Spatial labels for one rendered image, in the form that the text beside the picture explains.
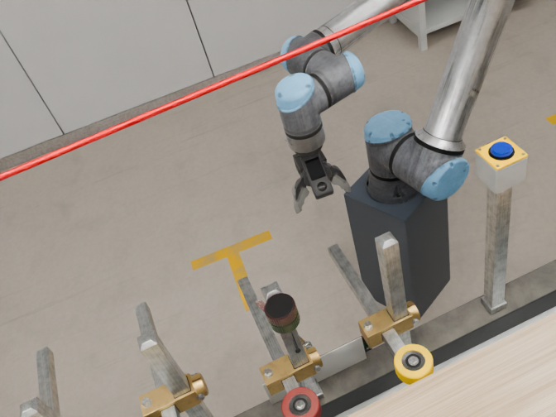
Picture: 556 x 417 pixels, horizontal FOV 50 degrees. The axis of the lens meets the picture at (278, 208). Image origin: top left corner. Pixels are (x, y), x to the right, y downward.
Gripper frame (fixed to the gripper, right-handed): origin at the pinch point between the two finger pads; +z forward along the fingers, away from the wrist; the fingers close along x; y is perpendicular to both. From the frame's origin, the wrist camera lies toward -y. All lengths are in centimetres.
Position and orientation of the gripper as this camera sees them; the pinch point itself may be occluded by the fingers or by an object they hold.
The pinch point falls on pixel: (324, 204)
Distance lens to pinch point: 155.1
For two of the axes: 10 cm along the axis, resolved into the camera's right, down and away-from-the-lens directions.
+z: 2.3, 6.8, 7.0
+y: -3.0, -6.3, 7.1
